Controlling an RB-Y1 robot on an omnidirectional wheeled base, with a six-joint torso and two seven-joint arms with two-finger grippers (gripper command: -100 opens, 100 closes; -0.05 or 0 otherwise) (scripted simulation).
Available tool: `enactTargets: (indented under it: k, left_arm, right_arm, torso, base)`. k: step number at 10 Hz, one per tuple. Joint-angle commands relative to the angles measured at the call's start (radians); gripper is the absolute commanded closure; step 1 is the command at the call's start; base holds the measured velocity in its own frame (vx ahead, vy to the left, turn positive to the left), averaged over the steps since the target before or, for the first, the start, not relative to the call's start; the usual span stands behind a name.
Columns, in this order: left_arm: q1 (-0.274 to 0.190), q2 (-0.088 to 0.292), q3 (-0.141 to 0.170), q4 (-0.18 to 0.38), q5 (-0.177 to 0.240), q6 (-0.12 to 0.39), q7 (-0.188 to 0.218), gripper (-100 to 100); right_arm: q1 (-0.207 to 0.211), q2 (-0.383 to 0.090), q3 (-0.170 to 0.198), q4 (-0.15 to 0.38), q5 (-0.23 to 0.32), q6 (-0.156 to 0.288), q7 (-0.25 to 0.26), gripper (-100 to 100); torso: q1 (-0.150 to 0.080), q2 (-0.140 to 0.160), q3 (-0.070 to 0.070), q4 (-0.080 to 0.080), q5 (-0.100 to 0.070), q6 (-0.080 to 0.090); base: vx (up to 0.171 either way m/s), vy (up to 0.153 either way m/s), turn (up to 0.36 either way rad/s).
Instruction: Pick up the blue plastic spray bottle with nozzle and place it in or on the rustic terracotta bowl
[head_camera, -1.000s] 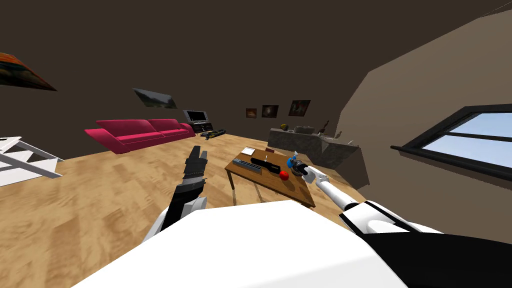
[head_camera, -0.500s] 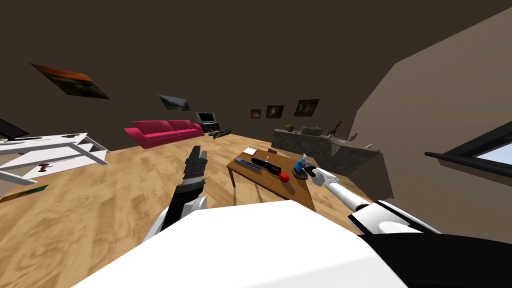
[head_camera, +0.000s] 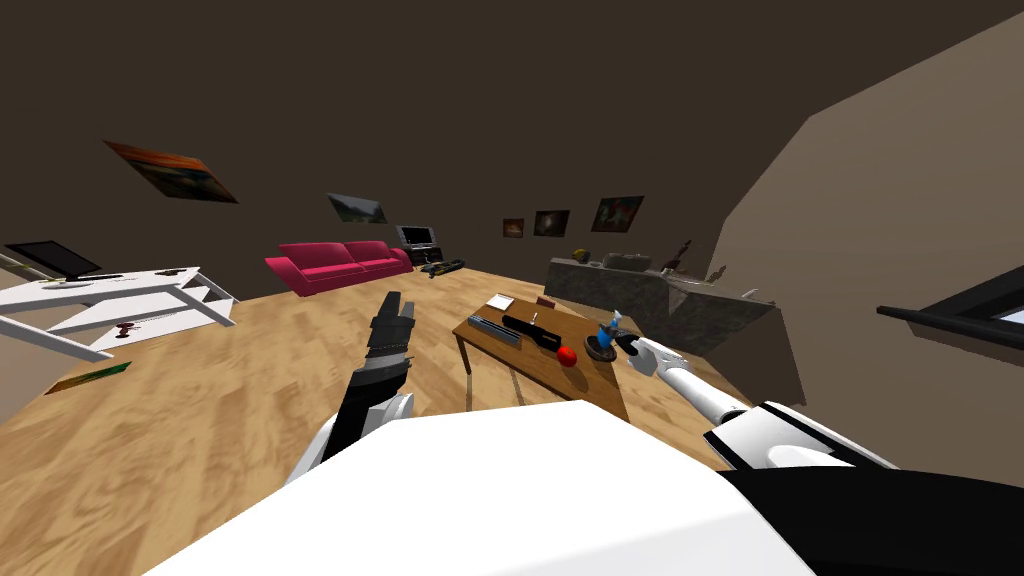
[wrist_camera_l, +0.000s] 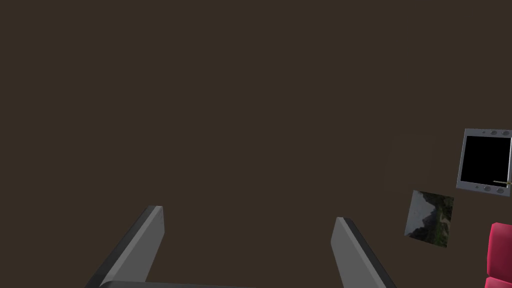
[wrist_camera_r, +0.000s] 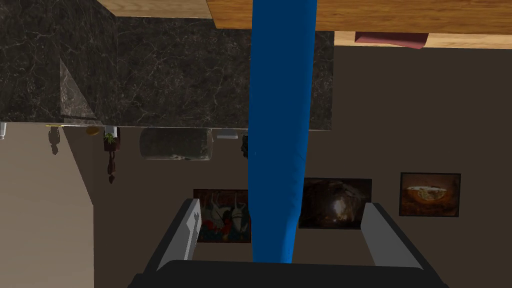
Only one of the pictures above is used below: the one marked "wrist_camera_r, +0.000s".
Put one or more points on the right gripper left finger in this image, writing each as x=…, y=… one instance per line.
x=180, y=236

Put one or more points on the picture with orange bowl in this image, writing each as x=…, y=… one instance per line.
x=430, y=194

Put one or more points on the blue pole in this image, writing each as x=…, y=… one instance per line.
x=280, y=132

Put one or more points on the picture with white horses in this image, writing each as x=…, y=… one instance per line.
x=224, y=218

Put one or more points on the potted green plant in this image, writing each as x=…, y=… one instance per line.
x=110, y=144

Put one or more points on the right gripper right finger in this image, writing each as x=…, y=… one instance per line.
x=390, y=240

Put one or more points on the dark grey cylinder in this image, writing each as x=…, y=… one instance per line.
x=176, y=144

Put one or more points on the wooden table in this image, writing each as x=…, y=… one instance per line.
x=360, y=14

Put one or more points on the dark red cloth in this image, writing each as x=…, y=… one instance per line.
x=391, y=39

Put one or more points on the dark cave picture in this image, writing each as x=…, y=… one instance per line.
x=334, y=204

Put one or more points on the dark marble counter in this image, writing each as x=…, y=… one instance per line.
x=168, y=72

